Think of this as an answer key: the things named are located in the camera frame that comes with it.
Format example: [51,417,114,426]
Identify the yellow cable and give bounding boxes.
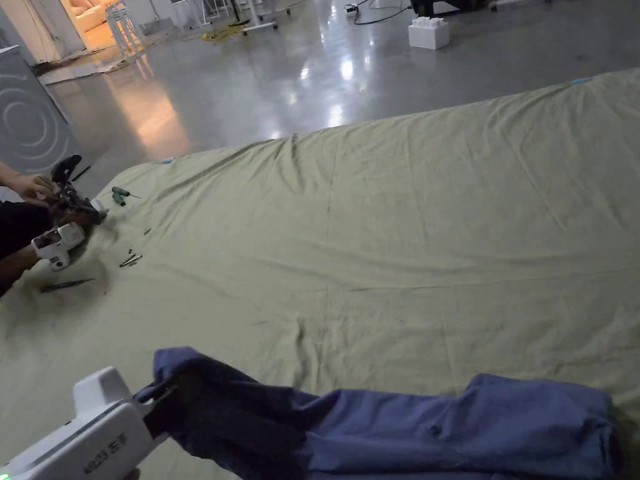
[201,24,247,47]

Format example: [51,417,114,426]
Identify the white foam block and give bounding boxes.
[407,16,451,51]

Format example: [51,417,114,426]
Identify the dark blue shirt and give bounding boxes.
[151,346,624,480]

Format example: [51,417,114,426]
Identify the black tweezers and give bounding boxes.
[40,277,96,294]

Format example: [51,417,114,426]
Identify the spare hand-held gripper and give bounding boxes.
[31,154,109,273]

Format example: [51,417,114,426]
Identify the grey washing machine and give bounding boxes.
[0,44,84,176]

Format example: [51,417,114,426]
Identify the bed with pale green sheet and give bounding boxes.
[0,67,640,480]

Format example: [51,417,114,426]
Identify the green handled screwdriver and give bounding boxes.
[110,186,143,208]

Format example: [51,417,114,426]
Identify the flat brown cardboard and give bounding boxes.
[37,47,122,85]

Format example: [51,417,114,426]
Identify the white table frame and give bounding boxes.
[239,0,279,35]

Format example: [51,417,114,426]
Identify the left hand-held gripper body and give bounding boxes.
[0,366,172,480]

